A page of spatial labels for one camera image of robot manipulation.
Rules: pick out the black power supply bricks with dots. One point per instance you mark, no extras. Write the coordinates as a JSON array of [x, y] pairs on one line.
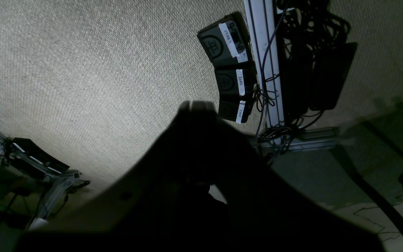
[[313, 54]]

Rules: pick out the white aluminium frame rail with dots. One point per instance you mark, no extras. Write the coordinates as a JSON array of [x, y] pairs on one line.
[[262, 21]]

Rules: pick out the black box on frame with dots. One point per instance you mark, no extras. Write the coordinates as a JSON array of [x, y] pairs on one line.
[[35, 153]]

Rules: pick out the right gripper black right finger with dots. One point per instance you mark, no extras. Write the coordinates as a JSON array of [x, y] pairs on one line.
[[263, 213]]

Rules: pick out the black foot pedal unit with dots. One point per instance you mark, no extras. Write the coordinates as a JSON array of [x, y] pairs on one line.
[[226, 44]]

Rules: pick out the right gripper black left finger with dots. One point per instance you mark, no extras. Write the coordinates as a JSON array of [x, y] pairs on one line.
[[142, 209]]

